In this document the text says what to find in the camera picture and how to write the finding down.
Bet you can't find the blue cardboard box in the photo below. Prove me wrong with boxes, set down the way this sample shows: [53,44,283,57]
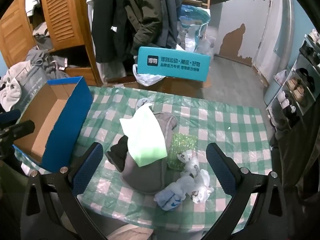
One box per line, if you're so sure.
[14,76,93,173]

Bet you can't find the white plastic bag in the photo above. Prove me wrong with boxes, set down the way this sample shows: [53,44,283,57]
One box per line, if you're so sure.
[132,64,165,87]

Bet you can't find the shoe rack with shoes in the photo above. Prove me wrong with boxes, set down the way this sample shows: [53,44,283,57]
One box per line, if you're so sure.
[264,29,319,132]

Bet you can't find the green checkered tablecloth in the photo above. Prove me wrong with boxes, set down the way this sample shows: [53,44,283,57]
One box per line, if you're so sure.
[74,87,272,232]

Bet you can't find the grey sock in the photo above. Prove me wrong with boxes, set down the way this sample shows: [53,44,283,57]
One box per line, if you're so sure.
[135,98,152,110]

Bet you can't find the white fluffy towel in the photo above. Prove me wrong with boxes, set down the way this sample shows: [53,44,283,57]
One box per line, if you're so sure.
[1,60,32,112]

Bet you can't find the wooden louvered wardrobe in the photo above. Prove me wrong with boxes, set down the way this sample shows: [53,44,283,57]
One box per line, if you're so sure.
[1,0,103,87]

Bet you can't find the teal printed shipping box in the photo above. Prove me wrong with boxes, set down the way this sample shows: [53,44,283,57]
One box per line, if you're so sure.
[137,47,210,82]

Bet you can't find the white patterned sock bundle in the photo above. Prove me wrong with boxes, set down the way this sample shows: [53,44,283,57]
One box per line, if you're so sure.
[177,150,214,204]

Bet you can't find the light green cloth pouch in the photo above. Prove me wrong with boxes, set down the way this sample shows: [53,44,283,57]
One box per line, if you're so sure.
[119,102,168,167]

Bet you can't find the blue plastic bag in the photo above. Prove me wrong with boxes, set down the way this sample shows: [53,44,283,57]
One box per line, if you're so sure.
[177,4,211,55]

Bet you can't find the green glitter sponge cloth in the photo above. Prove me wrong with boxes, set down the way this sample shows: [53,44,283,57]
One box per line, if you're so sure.
[168,133,197,171]

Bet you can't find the black sock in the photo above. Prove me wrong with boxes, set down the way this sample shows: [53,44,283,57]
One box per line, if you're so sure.
[105,135,128,172]

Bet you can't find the dark hanging coats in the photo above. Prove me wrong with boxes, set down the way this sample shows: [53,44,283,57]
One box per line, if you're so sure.
[92,0,183,63]

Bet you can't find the white blue striped socks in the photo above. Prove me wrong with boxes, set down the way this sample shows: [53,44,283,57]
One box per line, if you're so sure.
[153,176,195,211]

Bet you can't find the grey clothes pile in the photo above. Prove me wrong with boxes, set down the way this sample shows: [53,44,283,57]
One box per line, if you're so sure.
[26,48,69,80]

